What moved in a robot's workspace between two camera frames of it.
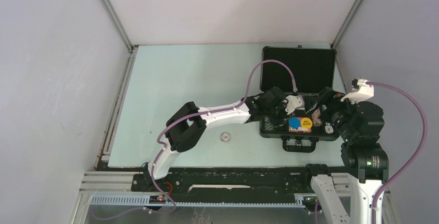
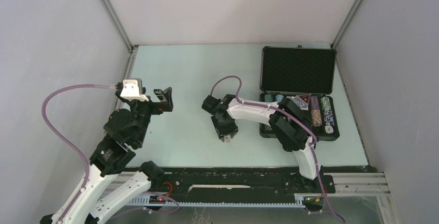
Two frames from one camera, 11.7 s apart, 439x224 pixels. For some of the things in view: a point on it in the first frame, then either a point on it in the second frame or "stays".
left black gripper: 283,116 -> 166,103
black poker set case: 306,70 stays
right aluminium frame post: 344,27 stays
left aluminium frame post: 111,13 stays
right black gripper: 330,98 -> 221,131
